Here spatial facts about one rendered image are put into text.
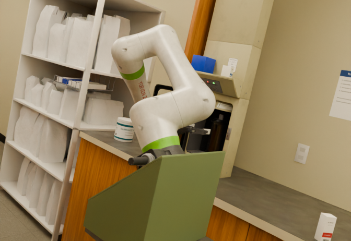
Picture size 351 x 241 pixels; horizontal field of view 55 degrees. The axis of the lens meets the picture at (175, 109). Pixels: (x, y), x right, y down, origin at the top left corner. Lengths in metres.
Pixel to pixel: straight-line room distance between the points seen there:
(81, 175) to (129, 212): 1.53
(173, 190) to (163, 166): 0.10
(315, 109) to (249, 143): 0.49
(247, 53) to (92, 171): 1.27
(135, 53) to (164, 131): 0.45
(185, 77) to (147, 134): 0.25
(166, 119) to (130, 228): 0.35
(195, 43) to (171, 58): 0.85
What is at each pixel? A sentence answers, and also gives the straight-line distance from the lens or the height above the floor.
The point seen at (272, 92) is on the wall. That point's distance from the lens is 2.32.
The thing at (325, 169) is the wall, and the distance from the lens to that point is 2.19.
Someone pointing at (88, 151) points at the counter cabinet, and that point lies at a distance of 2.42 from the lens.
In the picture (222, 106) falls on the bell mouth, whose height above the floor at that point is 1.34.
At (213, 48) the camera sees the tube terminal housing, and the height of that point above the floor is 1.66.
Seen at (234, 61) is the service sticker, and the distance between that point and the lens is 1.98.
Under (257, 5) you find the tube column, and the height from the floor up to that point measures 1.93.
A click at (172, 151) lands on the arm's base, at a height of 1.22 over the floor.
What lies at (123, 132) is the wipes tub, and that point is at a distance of 2.33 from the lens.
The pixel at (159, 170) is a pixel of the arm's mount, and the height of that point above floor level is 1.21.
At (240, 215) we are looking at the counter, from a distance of 1.60.
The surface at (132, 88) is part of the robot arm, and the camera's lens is 1.57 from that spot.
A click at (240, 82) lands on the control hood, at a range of 1.90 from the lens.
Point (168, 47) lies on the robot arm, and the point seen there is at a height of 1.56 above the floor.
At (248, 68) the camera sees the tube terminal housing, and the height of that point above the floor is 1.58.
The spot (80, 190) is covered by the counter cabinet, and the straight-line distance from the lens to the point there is 2.51.
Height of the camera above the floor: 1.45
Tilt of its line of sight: 5 degrees down
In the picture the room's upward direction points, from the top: 13 degrees clockwise
